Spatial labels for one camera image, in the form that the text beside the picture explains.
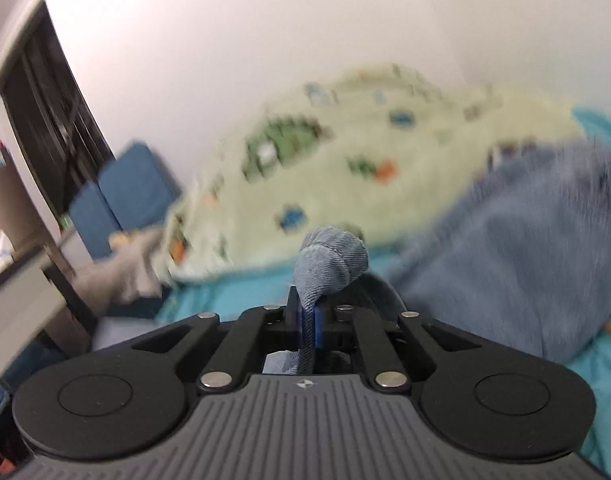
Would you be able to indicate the small green box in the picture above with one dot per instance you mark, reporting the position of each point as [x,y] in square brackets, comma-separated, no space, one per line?
[64,221]

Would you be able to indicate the blue quilted folding cushion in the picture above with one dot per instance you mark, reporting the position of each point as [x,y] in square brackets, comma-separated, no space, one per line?
[125,185]

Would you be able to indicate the yellow plush toy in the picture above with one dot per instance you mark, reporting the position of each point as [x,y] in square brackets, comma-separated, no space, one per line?
[118,239]

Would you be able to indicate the turquoise t-shirt yellow print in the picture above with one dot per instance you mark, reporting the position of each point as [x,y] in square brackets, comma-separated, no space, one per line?
[225,300]

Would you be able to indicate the green printed fleece blanket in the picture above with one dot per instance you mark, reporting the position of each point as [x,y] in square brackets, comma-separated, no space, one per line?
[335,175]

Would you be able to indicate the blue denim jeans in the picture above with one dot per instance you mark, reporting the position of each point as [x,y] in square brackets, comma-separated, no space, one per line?
[510,260]

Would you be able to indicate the white table with black legs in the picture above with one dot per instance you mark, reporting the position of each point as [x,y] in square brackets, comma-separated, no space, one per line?
[15,300]

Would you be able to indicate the grey beige cloth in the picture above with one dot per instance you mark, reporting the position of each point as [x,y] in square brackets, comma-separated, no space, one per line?
[120,270]

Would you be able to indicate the chair with blue cover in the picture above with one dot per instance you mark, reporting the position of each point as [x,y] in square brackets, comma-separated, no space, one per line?
[125,327]

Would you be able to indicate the brown metallic fridge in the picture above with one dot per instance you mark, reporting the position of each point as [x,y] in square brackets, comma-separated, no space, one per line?
[10,200]

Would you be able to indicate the tissue pack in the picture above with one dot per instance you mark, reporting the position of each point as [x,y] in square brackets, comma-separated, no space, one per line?
[4,250]

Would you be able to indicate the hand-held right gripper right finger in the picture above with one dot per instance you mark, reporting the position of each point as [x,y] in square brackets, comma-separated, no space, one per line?
[319,322]

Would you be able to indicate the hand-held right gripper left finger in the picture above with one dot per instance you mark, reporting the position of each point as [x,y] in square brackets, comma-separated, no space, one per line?
[299,325]

